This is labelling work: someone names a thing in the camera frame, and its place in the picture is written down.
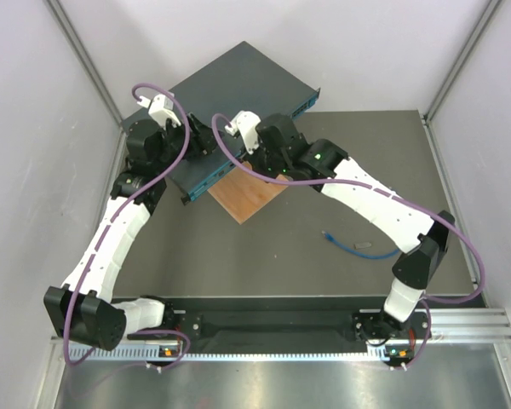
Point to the blue-grey network switch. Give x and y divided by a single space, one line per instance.
242 79

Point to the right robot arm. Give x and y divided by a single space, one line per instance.
421 240

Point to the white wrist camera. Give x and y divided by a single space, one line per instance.
244 125
160 109

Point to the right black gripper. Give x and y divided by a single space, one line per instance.
252 160

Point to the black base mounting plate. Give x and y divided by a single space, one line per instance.
281 325

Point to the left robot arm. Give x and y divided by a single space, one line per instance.
82 309

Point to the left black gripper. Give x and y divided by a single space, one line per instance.
201 142

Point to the grey table mat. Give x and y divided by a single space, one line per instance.
301 243

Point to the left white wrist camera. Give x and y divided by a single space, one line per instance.
160 109

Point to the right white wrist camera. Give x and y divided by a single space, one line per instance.
244 125

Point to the wooden board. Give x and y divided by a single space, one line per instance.
242 195

